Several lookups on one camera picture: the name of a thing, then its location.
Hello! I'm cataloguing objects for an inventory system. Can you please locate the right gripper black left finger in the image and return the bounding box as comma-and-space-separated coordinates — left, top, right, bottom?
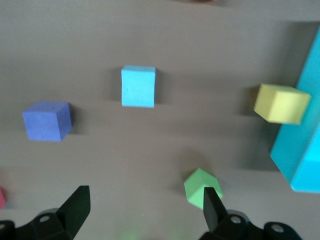
0, 185, 91, 240

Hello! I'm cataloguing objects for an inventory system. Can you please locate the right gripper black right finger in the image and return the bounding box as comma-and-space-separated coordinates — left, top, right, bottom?
199, 186, 307, 240

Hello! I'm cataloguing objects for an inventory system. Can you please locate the light blue foam block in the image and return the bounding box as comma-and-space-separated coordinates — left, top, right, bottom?
120, 65, 157, 109

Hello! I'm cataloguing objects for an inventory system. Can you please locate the green foam block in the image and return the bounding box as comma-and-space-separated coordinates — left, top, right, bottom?
183, 167, 224, 210

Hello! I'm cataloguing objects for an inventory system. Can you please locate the red foam block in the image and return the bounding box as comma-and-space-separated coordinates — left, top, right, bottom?
0, 186, 7, 210

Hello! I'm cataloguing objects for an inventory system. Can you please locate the purple foam block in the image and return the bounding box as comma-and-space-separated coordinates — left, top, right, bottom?
21, 101, 73, 143

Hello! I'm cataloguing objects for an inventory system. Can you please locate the cyan plastic bin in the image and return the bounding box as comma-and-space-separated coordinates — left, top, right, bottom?
269, 24, 320, 194

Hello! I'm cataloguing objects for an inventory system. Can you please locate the yellow foam block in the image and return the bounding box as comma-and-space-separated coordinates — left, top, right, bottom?
253, 83, 312, 125

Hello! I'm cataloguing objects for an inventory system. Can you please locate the brown table cover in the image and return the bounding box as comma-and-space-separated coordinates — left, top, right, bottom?
0, 0, 320, 240

